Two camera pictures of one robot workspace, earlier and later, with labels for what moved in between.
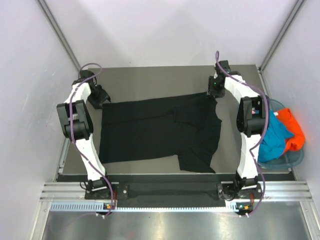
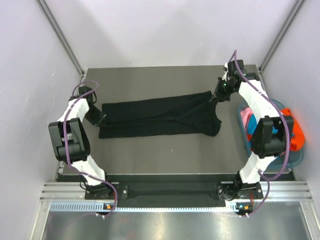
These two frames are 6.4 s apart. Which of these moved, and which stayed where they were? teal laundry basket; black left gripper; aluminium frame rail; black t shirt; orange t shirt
Moved: black t shirt; black left gripper
Stayed: teal laundry basket; orange t shirt; aluminium frame rail
